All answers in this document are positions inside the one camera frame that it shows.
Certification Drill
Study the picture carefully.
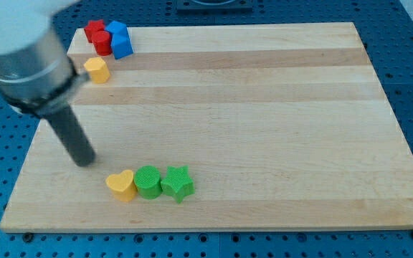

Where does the yellow heart block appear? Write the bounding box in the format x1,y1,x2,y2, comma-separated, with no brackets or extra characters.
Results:
105,170,138,202

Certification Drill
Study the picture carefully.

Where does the green star block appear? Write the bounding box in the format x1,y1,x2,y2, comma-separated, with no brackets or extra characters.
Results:
161,166,195,204

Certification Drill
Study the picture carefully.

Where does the green cylinder block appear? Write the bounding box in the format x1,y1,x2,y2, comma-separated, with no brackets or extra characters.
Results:
134,166,162,199

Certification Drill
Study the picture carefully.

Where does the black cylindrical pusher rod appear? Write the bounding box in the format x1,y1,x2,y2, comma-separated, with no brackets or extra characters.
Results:
44,105,95,167

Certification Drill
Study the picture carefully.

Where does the red cylinder block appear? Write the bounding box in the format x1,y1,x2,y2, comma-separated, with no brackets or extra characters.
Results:
91,31,112,56

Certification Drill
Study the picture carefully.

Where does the blue pentagon block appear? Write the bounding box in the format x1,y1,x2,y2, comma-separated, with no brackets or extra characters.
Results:
110,34,133,59

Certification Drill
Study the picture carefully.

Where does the red star block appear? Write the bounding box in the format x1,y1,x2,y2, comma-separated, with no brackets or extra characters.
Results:
84,19,105,43

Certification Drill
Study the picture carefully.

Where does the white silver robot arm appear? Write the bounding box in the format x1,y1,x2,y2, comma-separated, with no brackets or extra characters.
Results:
0,0,89,117

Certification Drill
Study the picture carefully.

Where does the blue cube block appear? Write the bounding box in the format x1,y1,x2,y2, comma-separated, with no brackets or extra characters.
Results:
105,21,128,37

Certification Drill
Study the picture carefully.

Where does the wooden board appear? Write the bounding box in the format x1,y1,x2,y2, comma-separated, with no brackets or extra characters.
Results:
0,22,413,233

